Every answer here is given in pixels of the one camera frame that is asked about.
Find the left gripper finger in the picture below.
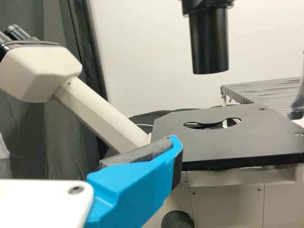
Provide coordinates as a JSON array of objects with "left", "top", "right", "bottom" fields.
[{"left": 84, "top": 134, "right": 183, "bottom": 228}]

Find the clear flask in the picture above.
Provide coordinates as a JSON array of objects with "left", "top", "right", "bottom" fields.
[{"left": 286, "top": 50, "right": 304, "bottom": 120}]

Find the black platform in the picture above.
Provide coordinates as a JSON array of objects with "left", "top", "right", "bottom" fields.
[{"left": 220, "top": 76, "right": 303, "bottom": 115}]

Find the cream microscope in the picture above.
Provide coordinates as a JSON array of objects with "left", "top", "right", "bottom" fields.
[{"left": 0, "top": 0, "right": 304, "bottom": 228}]

